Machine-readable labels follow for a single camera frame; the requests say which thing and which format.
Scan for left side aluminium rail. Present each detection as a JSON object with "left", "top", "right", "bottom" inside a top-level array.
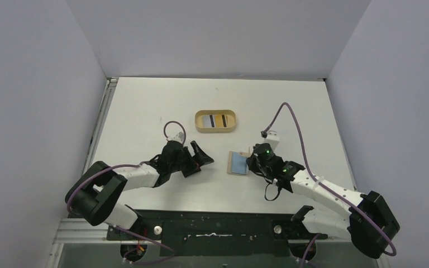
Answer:
[{"left": 82, "top": 77, "right": 119, "bottom": 174}]

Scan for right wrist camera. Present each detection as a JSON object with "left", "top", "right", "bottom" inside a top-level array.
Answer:
[{"left": 261, "top": 130, "right": 280, "bottom": 151}]

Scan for yellow striped card in tray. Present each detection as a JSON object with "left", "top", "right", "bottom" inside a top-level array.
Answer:
[{"left": 213, "top": 114, "right": 227, "bottom": 128}]

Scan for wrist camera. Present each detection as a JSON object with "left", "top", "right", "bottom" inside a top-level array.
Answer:
[
  {"left": 166, "top": 132, "right": 185, "bottom": 145},
  {"left": 261, "top": 130, "right": 280, "bottom": 151}
]

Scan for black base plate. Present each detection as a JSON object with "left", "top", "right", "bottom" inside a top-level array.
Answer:
[{"left": 69, "top": 208, "right": 328, "bottom": 260}]

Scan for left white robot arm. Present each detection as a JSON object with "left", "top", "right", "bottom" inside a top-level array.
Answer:
[{"left": 65, "top": 141, "right": 214, "bottom": 229}]

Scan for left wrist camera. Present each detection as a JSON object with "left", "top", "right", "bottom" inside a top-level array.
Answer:
[{"left": 166, "top": 132, "right": 185, "bottom": 145}]

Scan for white striped card in tray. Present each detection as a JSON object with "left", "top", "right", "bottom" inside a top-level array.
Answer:
[{"left": 202, "top": 114, "right": 216, "bottom": 128}]

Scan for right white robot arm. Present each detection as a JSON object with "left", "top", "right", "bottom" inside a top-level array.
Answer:
[{"left": 246, "top": 143, "right": 400, "bottom": 259}]

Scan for aluminium frame rail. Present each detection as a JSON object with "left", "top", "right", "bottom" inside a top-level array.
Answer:
[{"left": 46, "top": 214, "right": 390, "bottom": 267}]

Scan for beige leather card holder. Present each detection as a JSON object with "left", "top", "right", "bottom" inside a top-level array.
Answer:
[{"left": 227, "top": 151, "right": 251, "bottom": 176}]

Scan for black looped cable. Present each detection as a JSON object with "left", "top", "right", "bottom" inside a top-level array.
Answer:
[{"left": 264, "top": 181, "right": 282, "bottom": 202}]

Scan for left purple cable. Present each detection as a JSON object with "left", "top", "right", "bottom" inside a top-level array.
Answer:
[{"left": 65, "top": 120, "right": 188, "bottom": 266}]

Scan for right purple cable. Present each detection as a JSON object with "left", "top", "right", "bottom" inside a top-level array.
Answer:
[{"left": 260, "top": 102, "right": 398, "bottom": 268}]

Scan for purple cable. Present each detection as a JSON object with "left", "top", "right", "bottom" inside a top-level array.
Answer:
[
  {"left": 260, "top": 102, "right": 398, "bottom": 268},
  {"left": 65, "top": 120, "right": 188, "bottom": 266}
]

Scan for oval wooden tray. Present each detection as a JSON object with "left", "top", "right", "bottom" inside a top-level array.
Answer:
[{"left": 194, "top": 109, "right": 237, "bottom": 133}]

